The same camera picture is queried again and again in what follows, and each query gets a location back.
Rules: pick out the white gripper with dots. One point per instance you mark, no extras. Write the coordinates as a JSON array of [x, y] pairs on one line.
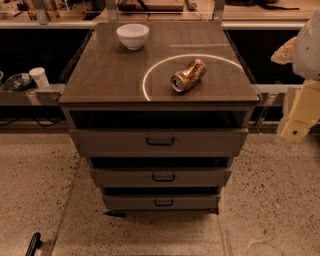
[[308, 50]]

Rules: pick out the grey bottom drawer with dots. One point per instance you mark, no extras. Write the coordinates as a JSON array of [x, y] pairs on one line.
[[176, 202]]

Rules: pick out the grey drawer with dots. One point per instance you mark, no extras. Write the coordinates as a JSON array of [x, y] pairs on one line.
[[176, 202], [207, 142], [143, 178]]

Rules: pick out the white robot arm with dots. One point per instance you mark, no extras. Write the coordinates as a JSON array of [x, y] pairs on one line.
[[303, 52]]

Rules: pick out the grey drawer cabinet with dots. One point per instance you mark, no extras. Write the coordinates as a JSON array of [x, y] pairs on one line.
[[113, 87]]

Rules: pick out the grey top drawer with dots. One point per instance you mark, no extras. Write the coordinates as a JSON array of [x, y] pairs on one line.
[[207, 142]]

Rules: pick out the grey middle drawer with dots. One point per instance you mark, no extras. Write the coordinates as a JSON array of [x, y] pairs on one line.
[[143, 178]]

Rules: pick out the crushed golden soda can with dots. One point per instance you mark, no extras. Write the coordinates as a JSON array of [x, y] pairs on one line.
[[185, 79]]

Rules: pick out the white ceramic bowl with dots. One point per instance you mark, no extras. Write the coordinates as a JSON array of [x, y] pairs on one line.
[[133, 36]]

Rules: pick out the white paper cup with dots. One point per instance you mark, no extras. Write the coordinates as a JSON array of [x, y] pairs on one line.
[[39, 76]]

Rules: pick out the dark patterned bowl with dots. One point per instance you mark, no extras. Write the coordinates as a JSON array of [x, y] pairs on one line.
[[18, 82]]

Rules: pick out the black object on floor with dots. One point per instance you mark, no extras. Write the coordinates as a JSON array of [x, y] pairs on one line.
[[35, 243]]

